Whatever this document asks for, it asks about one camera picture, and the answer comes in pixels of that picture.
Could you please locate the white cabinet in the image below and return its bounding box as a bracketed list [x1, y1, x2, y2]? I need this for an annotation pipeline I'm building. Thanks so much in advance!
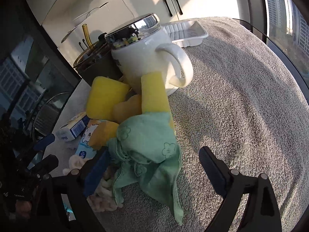
[26, 0, 250, 63]

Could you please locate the metal frame chair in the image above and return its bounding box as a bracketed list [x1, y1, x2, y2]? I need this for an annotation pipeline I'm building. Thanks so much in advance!
[30, 92, 71, 141]

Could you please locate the yellow round makeup sponge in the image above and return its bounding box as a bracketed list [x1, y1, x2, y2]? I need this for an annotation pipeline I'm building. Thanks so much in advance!
[88, 121, 119, 150]

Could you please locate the grey terry table cover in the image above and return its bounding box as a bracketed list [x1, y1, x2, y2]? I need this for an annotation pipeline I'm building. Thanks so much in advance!
[97, 17, 308, 231]

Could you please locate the green flower cloth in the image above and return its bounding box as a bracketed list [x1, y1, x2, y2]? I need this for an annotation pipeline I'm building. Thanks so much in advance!
[107, 112, 184, 225]

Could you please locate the chrome mug lid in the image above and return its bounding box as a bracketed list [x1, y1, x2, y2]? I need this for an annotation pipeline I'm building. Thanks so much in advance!
[105, 13, 161, 44]

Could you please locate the white bowl on cabinet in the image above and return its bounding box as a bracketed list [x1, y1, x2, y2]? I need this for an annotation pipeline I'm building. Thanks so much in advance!
[72, 11, 92, 26]

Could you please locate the amber glass straw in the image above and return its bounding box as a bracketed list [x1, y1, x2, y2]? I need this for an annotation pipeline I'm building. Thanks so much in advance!
[82, 24, 93, 50]

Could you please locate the yellow sponge left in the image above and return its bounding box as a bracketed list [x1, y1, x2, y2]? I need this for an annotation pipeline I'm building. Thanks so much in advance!
[86, 77, 131, 121]

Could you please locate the amber glass tumbler green sleeve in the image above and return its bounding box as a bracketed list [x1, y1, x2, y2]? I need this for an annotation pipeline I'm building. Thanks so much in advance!
[73, 41, 123, 86]

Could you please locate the white power cable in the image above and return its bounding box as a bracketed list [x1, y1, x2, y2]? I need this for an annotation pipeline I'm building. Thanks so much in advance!
[120, 0, 139, 17]

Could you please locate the yellow Vinda tissue pack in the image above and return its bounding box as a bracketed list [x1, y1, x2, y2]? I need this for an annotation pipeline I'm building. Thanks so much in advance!
[55, 112, 90, 142]

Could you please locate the white plastic tray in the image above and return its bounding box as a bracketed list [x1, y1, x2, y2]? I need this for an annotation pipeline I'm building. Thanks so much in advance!
[163, 20, 208, 48]

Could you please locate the yellow sponge right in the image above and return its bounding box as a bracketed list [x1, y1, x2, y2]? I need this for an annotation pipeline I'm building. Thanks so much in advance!
[141, 72, 175, 132]

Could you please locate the yellow heart makeup sponge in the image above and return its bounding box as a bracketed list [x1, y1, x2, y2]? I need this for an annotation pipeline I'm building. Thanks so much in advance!
[112, 95, 142, 124]

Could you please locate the white ceramic mug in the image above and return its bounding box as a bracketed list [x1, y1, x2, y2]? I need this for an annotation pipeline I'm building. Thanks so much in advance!
[112, 28, 193, 95]

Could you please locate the blue cartoon tissue pack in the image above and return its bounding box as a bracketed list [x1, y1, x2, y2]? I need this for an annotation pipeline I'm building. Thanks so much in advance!
[75, 119, 102, 159]

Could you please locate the person's left hand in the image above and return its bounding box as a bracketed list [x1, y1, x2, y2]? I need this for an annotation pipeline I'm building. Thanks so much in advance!
[15, 200, 31, 219]

